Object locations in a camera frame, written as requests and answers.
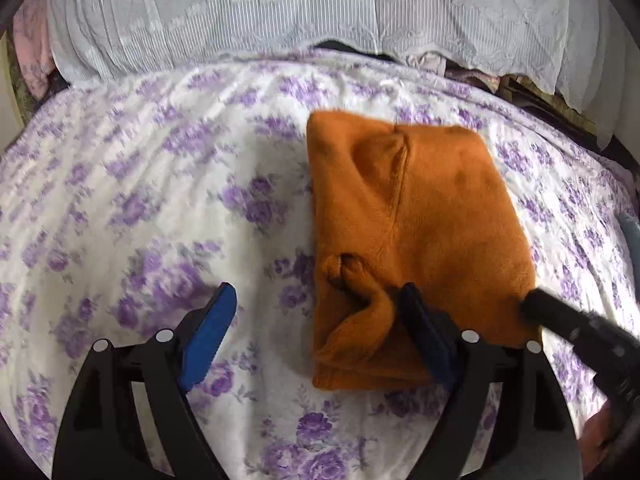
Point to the pile of dark clothes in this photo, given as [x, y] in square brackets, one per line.
[525, 95]

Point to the white lace striped cloth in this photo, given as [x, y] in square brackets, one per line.
[300, 10]

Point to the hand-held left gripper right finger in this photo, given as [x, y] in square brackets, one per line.
[425, 332]

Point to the purple floral white blanket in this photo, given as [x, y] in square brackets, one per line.
[175, 200]

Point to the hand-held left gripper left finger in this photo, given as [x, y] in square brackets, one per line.
[210, 332]

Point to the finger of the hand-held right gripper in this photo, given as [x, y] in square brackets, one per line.
[565, 317]

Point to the light blue cloth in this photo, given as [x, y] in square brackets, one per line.
[631, 240]

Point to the orange knit cardigan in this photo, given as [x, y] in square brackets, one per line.
[415, 240]

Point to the pink cloth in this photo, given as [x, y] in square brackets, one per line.
[32, 45]

